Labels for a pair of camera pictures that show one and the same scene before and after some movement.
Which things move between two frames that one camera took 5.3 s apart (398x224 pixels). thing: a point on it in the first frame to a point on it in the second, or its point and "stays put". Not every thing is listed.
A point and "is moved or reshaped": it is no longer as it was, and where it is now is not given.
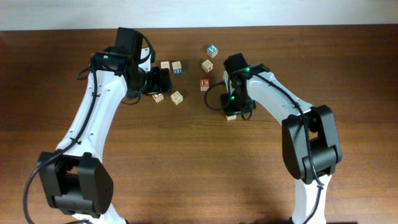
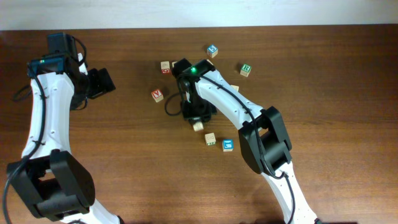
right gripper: (229, 106) to (197, 115)
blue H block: (177, 68) stays put
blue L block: (231, 117) is moved or reshaped
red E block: (204, 84) is moved or reshaped
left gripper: (160, 83) to (102, 83)
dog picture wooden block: (176, 98) to (198, 126)
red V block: (158, 97) stays put
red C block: (165, 65) stays put
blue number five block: (212, 51) stays put
